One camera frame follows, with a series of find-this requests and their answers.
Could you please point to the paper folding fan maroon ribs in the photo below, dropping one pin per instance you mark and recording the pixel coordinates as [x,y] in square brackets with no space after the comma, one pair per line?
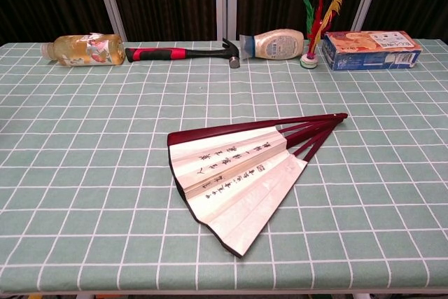
[224,187]

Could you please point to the cream squeeze sauce bottle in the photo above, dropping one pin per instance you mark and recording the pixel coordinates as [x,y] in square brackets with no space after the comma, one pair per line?
[276,44]

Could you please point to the colourful feather shuttlecock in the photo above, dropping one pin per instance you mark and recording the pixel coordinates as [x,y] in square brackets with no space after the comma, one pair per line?
[309,59]

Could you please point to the green checked tablecloth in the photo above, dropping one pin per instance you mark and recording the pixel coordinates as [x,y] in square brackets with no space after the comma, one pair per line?
[87,173]

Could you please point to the tea bottle with floral label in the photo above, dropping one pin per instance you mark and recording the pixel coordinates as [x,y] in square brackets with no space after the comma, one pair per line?
[87,50]

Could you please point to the blue orange snack box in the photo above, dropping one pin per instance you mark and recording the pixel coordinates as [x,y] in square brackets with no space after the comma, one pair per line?
[367,50]

